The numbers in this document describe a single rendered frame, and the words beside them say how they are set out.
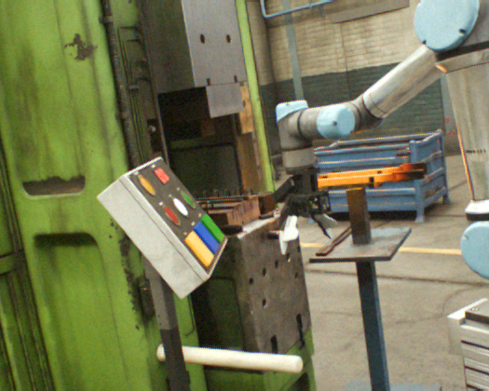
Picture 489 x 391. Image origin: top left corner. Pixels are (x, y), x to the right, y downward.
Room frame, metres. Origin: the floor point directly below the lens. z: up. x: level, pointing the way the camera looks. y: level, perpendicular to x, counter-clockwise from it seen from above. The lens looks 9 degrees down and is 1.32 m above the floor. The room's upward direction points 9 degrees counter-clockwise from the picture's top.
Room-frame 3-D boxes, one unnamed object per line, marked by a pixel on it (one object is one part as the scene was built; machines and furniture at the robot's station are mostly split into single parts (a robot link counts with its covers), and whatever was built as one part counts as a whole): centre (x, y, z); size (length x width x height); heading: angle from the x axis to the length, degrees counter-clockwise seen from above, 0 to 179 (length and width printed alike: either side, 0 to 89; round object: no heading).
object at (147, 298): (1.73, 0.32, 0.80); 0.06 x 0.03 x 0.14; 149
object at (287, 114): (1.49, -0.14, 1.23); 0.09 x 0.08 x 0.11; 40
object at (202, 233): (1.45, 0.11, 1.01); 0.07 x 0.05 x 0.07; 174
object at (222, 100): (2.10, 0.20, 1.32); 0.42 x 0.20 x 0.10; 59
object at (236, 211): (2.10, 0.20, 0.96); 0.42 x 0.20 x 0.09; 59
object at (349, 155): (6.04, -1.25, 0.36); 1.20 x 0.80 x 0.72; 53
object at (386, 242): (2.34, -0.41, 0.70); 0.40 x 0.30 x 0.02; 153
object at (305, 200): (1.48, -0.14, 1.07); 0.09 x 0.08 x 0.12; 32
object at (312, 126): (1.43, -0.21, 1.23); 0.11 x 0.11 x 0.08; 40
